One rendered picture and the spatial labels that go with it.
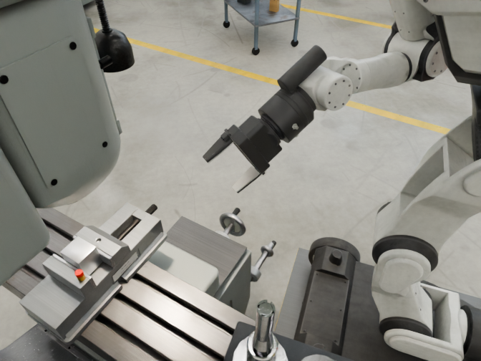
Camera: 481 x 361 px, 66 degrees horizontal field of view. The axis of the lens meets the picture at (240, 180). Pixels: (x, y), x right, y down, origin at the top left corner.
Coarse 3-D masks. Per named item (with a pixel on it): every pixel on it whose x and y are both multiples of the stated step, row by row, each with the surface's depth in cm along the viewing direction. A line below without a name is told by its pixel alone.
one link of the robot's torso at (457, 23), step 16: (416, 0) 56; (432, 0) 53; (448, 0) 51; (464, 0) 50; (480, 0) 48; (448, 16) 54; (464, 16) 52; (480, 16) 50; (448, 32) 55; (464, 32) 53; (480, 32) 51; (448, 48) 58; (464, 48) 55; (480, 48) 52; (448, 64) 59; (464, 64) 56; (480, 64) 54; (464, 80) 61; (480, 80) 57
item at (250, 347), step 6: (252, 336) 57; (276, 342) 56; (252, 348) 55; (276, 348) 55; (252, 354) 55; (258, 354) 55; (264, 354) 55; (270, 354) 55; (258, 360) 55; (264, 360) 54; (270, 360) 55
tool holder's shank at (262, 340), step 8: (264, 304) 48; (272, 304) 48; (256, 312) 49; (264, 312) 48; (272, 312) 48; (256, 320) 50; (264, 320) 48; (272, 320) 49; (256, 328) 51; (264, 328) 49; (272, 328) 51; (256, 336) 53; (264, 336) 51; (272, 336) 54; (256, 344) 54; (264, 344) 53; (272, 344) 54
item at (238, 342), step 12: (240, 324) 66; (240, 336) 65; (276, 336) 65; (228, 348) 64; (240, 348) 62; (288, 348) 64; (300, 348) 64; (312, 348) 64; (228, 360) 62; (240, 360) 61; (276, 360) 61; (288, 360) 62; (300, 360) 62; (312, 360) 61; (324, 360) 61; (336, 360) 62; (348, 360) 62
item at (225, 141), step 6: (222, 138) 68; (228, 138) 68; (216, 144) 69; (222, 144) 68; (228, 144) 68; (210, 150) 69; (216, 150) 68; (222, 150) 68; (204, 156) 69; (210, 156) 68; (216, 156) 68
